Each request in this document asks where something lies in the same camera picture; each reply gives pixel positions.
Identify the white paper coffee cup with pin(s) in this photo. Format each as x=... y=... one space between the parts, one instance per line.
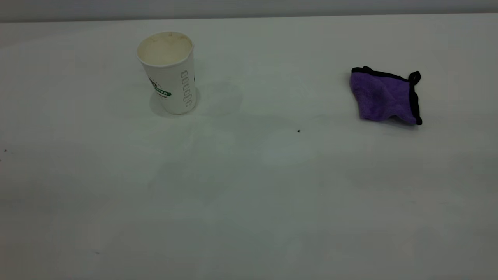
x=171 y=77

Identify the purple cloth with black trim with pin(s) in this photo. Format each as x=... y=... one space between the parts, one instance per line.
x=383 y=97

